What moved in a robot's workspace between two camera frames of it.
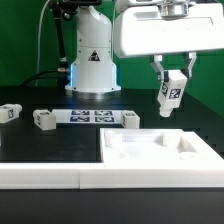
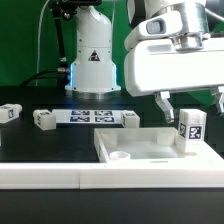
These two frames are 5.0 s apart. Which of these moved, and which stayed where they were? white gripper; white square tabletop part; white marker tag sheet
Moved: white gripper
Stayed: white square tabletop part; white marker tag sheet
